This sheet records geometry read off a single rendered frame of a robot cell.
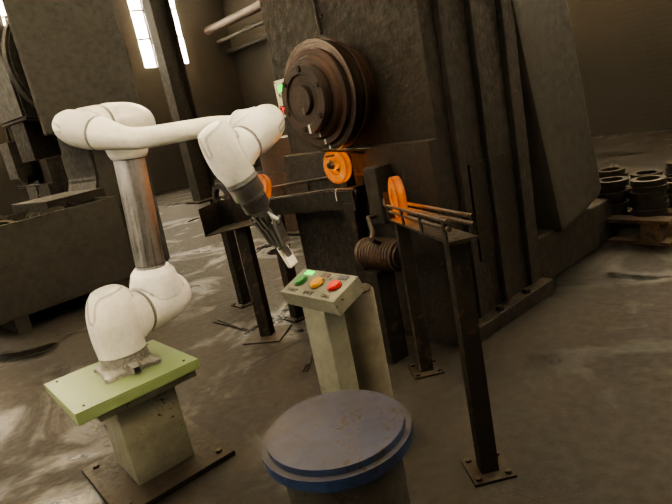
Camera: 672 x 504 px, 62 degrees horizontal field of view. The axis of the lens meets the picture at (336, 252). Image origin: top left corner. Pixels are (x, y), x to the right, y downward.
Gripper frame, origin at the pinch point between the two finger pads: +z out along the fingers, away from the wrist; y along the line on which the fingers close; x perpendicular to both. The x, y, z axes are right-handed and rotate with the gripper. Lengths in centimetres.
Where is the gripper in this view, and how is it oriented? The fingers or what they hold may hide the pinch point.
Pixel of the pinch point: (287, 255)
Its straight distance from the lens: 160.5
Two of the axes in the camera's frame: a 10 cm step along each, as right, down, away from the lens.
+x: -6.2, 6.2, -4.8
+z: 4.4, 7.8, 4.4
